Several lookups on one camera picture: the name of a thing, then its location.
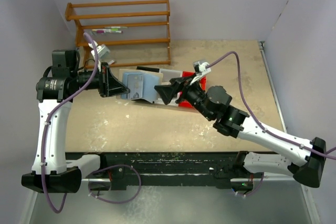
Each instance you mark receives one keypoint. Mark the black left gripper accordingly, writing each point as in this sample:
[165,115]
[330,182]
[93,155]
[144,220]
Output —
[105,80]

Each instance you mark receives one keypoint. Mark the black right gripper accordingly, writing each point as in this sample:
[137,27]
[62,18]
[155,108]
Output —
[182,90]

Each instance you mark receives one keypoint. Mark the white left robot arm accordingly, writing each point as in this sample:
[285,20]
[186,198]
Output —
[51,172]

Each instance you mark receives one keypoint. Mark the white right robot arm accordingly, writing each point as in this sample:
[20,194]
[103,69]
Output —
[300,158]

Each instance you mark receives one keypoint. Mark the white plastic bin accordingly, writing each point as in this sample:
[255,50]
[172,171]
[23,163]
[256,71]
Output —
[169,74]

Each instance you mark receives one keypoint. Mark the black plastic bin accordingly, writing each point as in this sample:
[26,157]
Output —
[149,69]

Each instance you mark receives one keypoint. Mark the pink marker pen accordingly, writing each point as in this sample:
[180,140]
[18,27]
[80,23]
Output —
[106,31]

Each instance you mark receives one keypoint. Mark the green marker pen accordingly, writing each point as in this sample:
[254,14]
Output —
[116,28]

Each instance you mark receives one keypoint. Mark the wooden shelf rack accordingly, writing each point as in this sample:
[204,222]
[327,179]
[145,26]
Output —
[71,15]

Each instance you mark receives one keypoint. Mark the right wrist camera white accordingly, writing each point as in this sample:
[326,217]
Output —
[202,68]

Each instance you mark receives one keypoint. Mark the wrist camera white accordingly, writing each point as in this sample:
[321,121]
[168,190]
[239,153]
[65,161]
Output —
[102,50]
[202,68]

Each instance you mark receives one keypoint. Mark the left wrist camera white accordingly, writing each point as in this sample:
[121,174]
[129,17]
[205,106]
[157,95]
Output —
[102,50]

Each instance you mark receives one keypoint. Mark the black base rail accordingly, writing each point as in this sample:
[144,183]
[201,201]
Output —
[223,170]

